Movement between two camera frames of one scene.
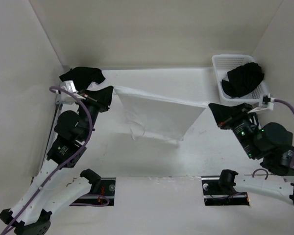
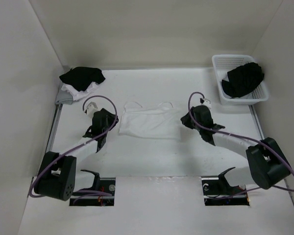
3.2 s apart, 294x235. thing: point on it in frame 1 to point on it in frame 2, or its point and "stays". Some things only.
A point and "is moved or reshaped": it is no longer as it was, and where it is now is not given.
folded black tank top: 83,76 stays
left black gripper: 102,98 to 111,119
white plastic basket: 222,63 stays
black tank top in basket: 242,79 stays
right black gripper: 225,115 to 185,120
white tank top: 158,116 is moved or reshaped
